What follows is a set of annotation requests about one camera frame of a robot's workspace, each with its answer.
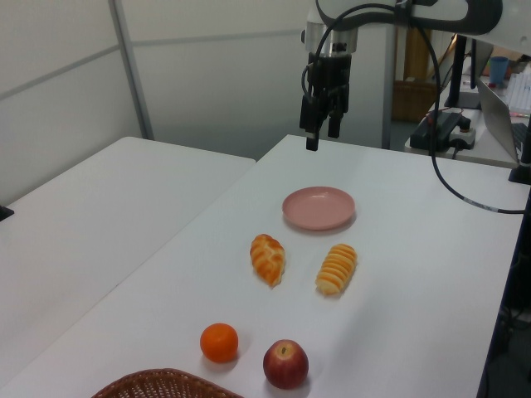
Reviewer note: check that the ridged toy bread roll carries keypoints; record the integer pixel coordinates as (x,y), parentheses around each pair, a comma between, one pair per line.
(336,269)

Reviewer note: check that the dark computer monitor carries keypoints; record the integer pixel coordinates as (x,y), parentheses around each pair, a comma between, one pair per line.
(481,62)

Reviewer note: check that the grey partition post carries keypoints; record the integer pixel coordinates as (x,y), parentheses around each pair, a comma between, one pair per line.
(132,70)

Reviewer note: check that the braided toy bread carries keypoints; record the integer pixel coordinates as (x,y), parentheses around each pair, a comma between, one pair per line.
(267,259)

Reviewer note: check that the black power strip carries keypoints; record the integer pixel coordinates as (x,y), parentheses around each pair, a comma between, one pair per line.
(433,130)

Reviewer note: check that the toy orange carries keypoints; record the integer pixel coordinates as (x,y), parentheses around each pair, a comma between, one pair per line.
(219,343)

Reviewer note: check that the brown cardboard box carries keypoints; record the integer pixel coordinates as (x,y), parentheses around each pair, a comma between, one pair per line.
(415,101)

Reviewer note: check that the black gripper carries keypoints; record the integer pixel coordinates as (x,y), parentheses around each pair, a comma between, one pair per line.
(329,70)

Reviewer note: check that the red toy apple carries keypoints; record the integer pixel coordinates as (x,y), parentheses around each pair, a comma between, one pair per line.
(285,365)

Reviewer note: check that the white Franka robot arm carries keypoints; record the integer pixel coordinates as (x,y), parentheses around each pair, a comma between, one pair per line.
(510,25)

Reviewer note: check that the pink plate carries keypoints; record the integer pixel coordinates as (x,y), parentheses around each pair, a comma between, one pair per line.
(318,207)

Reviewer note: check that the blue cup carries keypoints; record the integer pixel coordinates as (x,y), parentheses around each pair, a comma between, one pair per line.
(499,70)

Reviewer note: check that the brown woven basket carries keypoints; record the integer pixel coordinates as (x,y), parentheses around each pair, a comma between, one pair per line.
(166,383)

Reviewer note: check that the silver laptop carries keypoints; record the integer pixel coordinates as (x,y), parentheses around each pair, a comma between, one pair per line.
(495,120)

